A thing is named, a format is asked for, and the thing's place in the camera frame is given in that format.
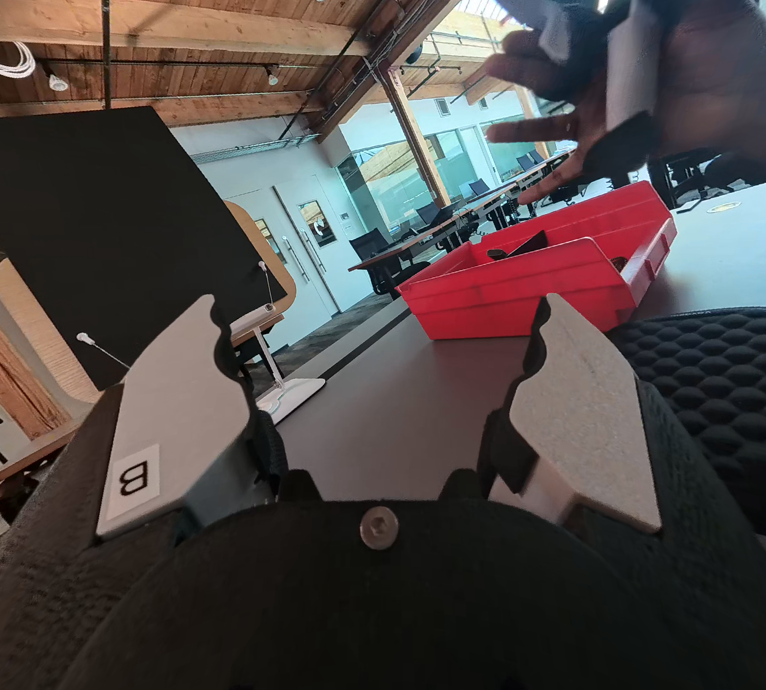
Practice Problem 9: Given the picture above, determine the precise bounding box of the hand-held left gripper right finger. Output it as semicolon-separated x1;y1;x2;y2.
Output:
477;292;663;534

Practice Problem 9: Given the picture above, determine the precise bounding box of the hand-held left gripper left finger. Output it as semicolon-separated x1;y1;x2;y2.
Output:
95;293;289;542

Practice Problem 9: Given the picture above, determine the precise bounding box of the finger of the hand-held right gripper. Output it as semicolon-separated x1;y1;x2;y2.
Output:
480;0;603;61

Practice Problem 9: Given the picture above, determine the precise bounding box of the red plastic bin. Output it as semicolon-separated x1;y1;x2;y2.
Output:
395;180;679;342

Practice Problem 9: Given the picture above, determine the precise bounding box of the person's right hand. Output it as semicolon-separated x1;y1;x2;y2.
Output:
482;0;766;207

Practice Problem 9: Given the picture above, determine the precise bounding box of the black board on white stand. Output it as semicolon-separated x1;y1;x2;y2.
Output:
75;260;327;426

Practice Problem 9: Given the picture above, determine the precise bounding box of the black office chair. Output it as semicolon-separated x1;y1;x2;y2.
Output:
649;150;766;211
349;227;432;297

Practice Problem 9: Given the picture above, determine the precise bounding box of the black honeycomb cushion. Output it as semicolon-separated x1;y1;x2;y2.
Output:
607;307;766;535

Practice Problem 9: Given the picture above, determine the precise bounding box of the black panel on wooden board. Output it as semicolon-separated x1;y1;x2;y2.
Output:
0;106;298;397

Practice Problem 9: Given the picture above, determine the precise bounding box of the white door with long handle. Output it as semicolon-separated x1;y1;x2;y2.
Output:
272;175;343;316

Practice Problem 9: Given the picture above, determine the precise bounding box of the white coiled ceiling cable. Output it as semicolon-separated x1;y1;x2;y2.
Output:
0;40;37;79

